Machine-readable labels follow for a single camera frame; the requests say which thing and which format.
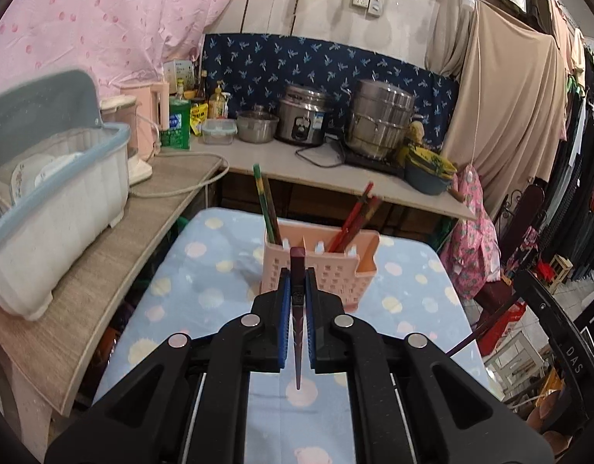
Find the blue dotted tablecloth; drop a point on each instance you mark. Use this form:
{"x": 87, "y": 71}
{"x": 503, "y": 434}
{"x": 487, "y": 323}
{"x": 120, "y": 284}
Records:
{"x": 214, "y": 270}

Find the wooden stool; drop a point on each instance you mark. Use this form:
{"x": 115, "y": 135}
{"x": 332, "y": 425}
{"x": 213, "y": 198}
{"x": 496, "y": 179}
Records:
{"x": 561, "y": 263}

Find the yellow packet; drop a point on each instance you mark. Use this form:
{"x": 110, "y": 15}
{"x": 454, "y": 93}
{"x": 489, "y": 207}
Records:
{"x": 198, "y": 118}

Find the steel steamer pot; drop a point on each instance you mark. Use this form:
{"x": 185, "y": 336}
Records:
{"x": 379, "y": 121}

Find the dark glass bottle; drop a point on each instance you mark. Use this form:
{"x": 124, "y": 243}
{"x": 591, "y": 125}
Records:
{"x": 202, "y": 88}

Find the white dish rack grey lid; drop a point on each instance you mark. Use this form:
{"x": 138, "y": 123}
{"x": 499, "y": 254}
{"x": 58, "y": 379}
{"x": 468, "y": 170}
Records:
{"x": 60, "y": 232}

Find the yellow pump bottle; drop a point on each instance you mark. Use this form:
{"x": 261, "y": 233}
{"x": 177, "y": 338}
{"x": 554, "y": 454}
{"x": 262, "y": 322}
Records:
{"x": 218, "y": 106}

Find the steel rice cooker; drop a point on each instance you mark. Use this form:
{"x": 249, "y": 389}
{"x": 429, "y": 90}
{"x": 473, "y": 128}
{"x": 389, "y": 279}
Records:
{"x": 301, "y": 121}

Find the dark metal chair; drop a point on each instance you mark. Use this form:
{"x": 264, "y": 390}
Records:
{"x": 528, "y": 212}

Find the white wall socket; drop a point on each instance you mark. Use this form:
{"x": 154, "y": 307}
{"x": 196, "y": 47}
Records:
{"x": 367, "y": 4}

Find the row of hanging clothes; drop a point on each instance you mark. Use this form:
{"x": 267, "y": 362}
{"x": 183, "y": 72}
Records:
{"x": 586, "y": 179}

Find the white carton box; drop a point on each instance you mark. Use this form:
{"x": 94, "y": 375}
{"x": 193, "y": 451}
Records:
{"x": 178, "y": 75}

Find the beige hanging cloth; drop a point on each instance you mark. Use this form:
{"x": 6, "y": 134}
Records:
{"x": 509, "y": 96}

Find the small steel pot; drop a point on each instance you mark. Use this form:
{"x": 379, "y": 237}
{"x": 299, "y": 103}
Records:
{"x": 255, "y": 128}

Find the pink perforated utensil holder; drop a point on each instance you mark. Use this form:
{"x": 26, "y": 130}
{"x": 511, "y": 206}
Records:
{"x": 335, "y": 270}

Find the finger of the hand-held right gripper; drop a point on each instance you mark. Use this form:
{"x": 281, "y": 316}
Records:
{"x": 531, "y": 290}

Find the blue bowl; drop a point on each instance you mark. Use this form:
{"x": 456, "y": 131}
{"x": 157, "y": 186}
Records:
{"x": 425, "y": 181}

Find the clear food container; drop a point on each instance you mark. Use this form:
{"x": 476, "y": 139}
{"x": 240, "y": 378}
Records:
{"x": 218, "y": 131}

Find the yellow rag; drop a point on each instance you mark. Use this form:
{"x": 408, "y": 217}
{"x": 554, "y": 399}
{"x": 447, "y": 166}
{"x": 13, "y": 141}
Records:
{"x": 429, "y": 159}

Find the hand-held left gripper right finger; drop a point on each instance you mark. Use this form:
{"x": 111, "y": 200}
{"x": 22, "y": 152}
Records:
{"x": 310, "y": 328}

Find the pink electric kettle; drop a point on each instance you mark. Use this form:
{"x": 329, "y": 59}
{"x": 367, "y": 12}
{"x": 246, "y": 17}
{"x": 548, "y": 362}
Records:
{"x": 147, "y": 116}
{"x": 140, "y": 171}

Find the pink floral cloth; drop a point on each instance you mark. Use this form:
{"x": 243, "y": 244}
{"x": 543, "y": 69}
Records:
{"x": 470, "y": 241}

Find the green detergent bottle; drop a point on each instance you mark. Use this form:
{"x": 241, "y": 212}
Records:
{"x": 176, "y": 128}

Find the pink dotted cloth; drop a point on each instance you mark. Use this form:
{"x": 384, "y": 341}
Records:
{"x": 108, "y": 14}

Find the blue patterned cloth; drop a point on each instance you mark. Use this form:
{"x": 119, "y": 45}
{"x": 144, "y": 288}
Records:
{"x": 287, "y": 58}

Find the white floral plate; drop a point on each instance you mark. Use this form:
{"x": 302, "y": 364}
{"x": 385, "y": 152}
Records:
{"x": 28, "y": 174}

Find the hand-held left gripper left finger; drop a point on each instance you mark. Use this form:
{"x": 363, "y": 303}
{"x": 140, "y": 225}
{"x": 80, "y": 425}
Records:
{"x": 284, "y": 319}

